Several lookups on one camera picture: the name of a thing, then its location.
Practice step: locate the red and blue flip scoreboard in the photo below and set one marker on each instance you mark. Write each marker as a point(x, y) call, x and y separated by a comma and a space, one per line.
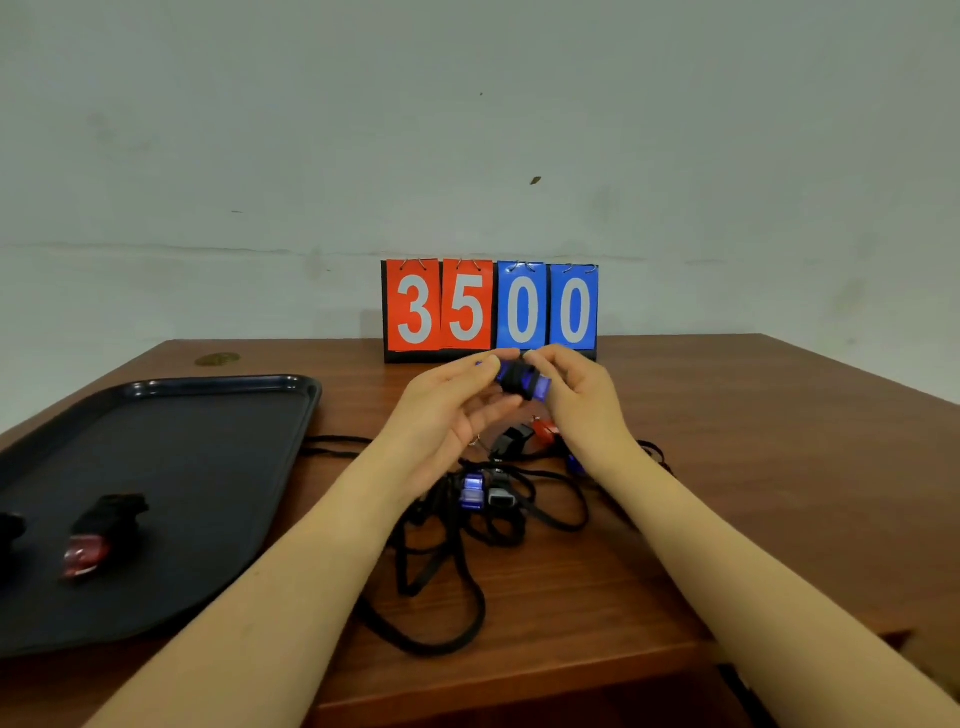
point(491, 311)

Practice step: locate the person's right thumb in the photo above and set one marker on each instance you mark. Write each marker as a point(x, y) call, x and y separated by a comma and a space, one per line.
point(556, 397)

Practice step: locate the person's left thumb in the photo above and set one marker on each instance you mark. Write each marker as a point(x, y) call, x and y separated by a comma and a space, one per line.
point(480, 367)

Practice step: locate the black plastic tray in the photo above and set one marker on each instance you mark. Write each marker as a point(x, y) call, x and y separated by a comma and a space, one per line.
point(172, 480)

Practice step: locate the person's right forearm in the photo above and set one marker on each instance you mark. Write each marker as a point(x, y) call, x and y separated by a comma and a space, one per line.
point(750, 592)

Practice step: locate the person's left forearm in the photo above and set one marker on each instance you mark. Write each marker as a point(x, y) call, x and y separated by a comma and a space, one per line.
point(300, 592)

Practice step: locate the black wrapped whistle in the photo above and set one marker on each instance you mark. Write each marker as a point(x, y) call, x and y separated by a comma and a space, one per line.
point(9, 536)

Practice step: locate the person's right hand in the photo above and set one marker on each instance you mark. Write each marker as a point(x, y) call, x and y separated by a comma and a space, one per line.
point(592, 416)

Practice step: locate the grey whistle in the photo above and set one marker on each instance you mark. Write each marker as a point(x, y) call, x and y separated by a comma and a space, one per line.
point(501, 491)

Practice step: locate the person's left hand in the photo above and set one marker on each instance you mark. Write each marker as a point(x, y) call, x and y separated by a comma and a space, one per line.
point(439, 427)

